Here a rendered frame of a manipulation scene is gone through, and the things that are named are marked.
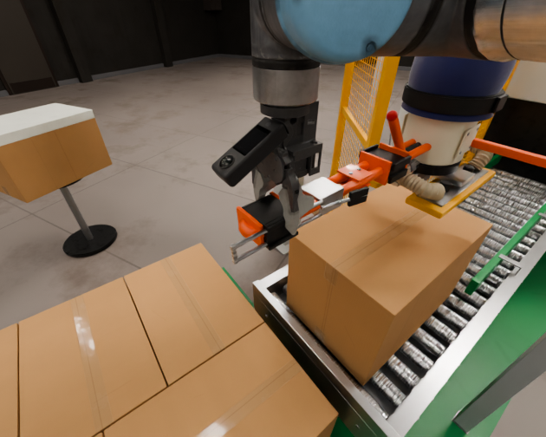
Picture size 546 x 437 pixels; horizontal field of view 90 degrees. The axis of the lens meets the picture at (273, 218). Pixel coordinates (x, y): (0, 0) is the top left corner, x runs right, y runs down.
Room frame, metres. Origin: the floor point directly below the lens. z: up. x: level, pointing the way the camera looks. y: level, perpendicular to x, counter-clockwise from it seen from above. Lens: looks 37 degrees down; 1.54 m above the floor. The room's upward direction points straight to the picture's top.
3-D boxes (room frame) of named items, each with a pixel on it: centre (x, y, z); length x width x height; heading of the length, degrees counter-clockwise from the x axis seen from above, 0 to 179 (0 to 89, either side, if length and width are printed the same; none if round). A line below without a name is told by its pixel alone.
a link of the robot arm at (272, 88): (0.41, -0.02, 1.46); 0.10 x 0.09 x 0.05; 37
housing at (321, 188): (0.48, -0.10, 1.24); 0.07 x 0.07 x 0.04; 38
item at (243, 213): (0.40, 0.01, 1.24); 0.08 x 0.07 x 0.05; 128
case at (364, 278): (0.73, -0.41, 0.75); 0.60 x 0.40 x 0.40; 127
